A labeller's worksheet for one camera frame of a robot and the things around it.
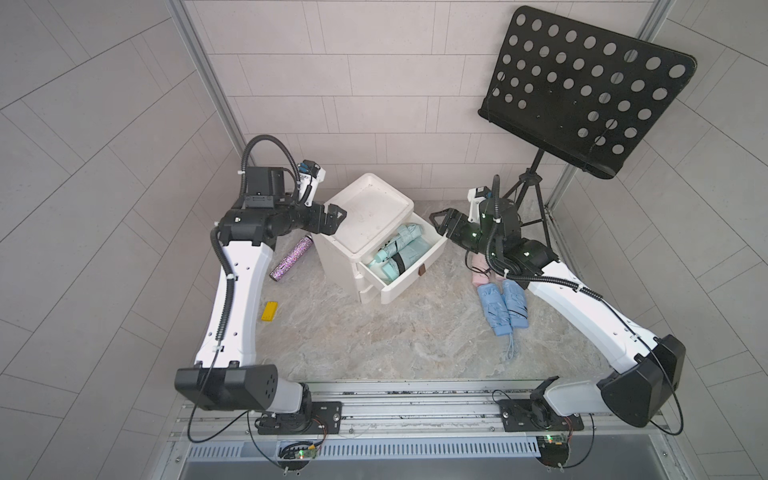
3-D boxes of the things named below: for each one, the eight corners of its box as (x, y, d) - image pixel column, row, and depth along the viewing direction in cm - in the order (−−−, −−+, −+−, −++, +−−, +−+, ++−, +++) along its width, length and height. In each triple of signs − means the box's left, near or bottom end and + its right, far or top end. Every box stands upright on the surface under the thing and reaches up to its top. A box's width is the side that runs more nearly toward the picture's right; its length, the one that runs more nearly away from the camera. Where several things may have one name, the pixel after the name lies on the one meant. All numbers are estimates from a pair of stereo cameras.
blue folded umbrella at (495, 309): (492, 337, 86) (496, 331, 83) (476, 291, 96) (479, 284, 93) (511, 334, 87) (516, 329, 84) (494, 289, 96) (497, 282, 93)
